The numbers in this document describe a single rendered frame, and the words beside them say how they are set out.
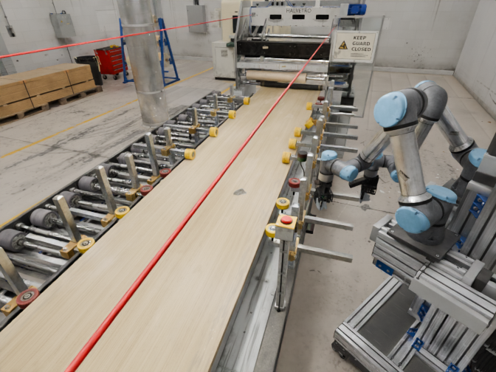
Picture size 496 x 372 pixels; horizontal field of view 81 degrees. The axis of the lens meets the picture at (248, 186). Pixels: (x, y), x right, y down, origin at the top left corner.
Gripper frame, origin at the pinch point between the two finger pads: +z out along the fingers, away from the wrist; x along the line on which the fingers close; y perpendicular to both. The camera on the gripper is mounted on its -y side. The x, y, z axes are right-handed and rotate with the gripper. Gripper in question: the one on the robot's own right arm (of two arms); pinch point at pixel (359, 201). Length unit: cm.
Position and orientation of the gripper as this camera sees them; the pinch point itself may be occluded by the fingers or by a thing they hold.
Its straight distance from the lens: 198.6
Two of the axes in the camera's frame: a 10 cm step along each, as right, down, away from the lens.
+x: 3.0, -5.2, 8.0
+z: 0.1, 8.4, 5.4
